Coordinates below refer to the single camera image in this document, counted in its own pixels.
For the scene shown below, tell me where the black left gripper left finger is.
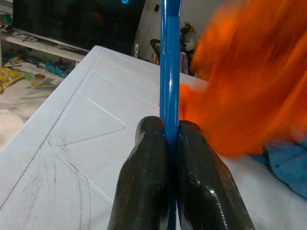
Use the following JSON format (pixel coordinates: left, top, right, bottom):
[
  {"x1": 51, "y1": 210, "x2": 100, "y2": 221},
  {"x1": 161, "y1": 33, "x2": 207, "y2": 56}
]
[{"x1": 106, "y1": 115, "x2": 170, "y2": 230}]

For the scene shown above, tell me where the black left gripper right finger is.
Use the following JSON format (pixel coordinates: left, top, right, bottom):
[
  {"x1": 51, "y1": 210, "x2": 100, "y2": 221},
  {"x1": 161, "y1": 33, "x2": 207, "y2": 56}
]
[{"x1": 177, "y1": 120, "x2": 256, "y2": 230}]

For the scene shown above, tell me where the blue plastic hanger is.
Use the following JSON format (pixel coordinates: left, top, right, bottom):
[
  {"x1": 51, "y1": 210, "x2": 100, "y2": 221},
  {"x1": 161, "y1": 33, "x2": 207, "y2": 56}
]
[{"x1": 158, "y1": 0, "x2": 182, "y2": 230}]

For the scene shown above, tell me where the orange shirt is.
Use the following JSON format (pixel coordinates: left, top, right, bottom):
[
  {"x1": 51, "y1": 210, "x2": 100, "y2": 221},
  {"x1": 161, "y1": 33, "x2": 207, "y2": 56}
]
[{"x1": 178, "y1": 0, "x2": 307, "y2": 159}]

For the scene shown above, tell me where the white folding table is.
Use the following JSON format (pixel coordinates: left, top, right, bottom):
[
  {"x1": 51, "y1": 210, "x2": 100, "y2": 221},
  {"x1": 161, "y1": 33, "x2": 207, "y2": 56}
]
[{"x1": 0, "y1": 45, "x2": 307, "y2": 230}]

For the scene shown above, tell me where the crumpled blue cloth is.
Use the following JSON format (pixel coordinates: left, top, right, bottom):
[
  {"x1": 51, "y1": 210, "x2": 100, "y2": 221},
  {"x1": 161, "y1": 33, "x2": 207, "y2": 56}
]
[{"x1": 249, "y1": 138, "x2": 307, "y2": 201}]

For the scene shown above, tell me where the white tv bench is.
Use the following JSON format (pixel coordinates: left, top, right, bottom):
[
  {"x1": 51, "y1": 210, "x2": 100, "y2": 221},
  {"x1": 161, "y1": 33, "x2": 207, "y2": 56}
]
[{"x1": 0, "y1": 27, "x2": 89, "y2": 70}]

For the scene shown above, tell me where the yellow toy mat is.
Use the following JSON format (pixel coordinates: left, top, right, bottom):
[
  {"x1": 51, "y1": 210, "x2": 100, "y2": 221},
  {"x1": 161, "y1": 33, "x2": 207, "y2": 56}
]
[{"x1": 0, "y1": 67, "x2": 24, "y2": 93}]

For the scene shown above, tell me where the black television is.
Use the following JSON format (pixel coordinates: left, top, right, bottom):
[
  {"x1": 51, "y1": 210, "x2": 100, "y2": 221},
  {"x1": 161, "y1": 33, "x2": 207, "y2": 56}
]
[{"x1": 12, "y1": 0, "x2": 147, "y2": 57}]

